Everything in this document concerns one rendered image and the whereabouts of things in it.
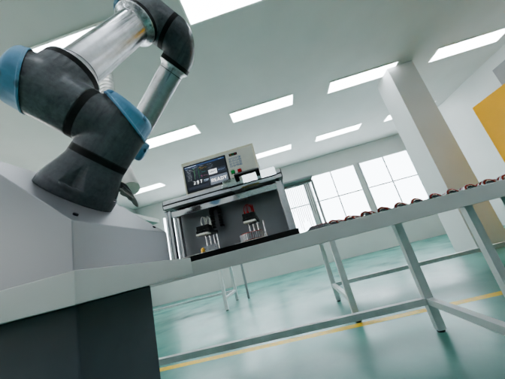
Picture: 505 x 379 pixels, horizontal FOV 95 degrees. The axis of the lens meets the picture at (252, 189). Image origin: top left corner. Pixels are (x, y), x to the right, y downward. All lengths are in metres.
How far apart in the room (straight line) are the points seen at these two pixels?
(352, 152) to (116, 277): 8.17
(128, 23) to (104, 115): 0.32
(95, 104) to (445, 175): 4.55
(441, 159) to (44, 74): 4.67
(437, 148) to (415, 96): 0.98
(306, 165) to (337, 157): 1.01
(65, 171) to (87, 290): 0.26
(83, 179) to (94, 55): 0.29
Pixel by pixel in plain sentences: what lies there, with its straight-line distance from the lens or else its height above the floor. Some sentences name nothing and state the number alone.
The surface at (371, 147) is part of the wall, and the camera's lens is 8.60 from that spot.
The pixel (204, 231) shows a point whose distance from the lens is 1.19.
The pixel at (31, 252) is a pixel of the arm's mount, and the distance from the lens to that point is 0.47.
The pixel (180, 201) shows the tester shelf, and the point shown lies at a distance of 1.33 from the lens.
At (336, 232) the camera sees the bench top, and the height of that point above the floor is 0.72.
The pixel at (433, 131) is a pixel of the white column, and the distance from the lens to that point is 4.89.
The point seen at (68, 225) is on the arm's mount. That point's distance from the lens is 0.44.
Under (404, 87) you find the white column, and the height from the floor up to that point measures 2.82.
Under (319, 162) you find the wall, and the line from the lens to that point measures 8.05.
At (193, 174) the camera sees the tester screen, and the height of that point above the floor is 1.24.
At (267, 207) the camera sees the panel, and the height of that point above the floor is 0.96.
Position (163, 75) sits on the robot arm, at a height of 1.32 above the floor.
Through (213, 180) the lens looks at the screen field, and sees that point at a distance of 1.32.
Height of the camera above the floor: 0.71
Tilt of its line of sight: 16 degrees up
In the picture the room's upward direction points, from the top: 14 degrees counter-clockwise
